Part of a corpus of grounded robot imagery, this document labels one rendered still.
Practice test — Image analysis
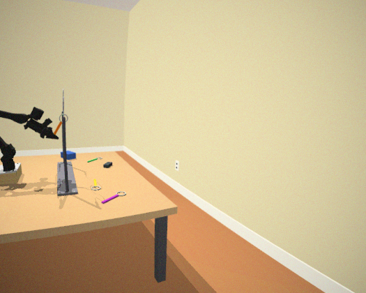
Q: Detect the grey wire course on two posts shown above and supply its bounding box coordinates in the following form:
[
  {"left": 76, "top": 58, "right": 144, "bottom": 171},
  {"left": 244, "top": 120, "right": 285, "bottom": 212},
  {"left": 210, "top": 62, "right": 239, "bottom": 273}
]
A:
[{"left": 57, "top": 115, "right": 77, "bottom": 196}]

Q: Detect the blue block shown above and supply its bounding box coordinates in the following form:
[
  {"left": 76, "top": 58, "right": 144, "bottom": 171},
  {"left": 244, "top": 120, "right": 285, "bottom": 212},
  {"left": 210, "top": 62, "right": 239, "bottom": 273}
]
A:
[{"left": 61, "top": 151, "right": 77, "bottom": 160}]

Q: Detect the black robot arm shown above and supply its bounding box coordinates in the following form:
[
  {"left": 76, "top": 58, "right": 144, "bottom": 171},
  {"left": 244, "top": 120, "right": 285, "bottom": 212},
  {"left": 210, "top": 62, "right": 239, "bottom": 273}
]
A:
[{"left": 0, "top": 107, "right": 52, "bottom": 172}]

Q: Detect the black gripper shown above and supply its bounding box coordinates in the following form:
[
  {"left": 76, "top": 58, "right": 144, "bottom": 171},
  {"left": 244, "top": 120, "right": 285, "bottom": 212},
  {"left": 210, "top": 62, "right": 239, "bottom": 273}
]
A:
[{"left": 34, "top": 122, "right": 59, "bottom": 140}]

